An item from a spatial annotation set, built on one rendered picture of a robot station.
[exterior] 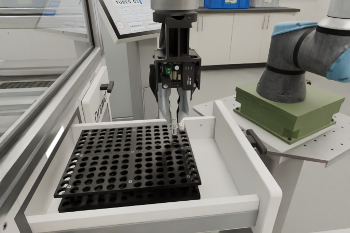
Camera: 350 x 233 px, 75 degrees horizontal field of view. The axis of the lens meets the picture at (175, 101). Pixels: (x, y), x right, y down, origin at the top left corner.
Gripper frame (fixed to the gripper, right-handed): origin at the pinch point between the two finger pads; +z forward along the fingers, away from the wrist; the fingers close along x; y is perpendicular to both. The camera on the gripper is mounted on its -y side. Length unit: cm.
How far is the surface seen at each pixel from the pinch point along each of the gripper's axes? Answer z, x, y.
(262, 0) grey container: -6, 171, -325
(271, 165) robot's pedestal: 28.0, 33.1, -12.5
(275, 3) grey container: -2, 195, -326
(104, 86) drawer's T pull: 2.9, -17.9, -24.3
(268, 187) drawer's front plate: 1.1, 11.0, 19.4
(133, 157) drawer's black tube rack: 3.9, -8.1, 7.7
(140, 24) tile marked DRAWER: -7, -8, -83
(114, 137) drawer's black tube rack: 3.9, -12.2, 0.9
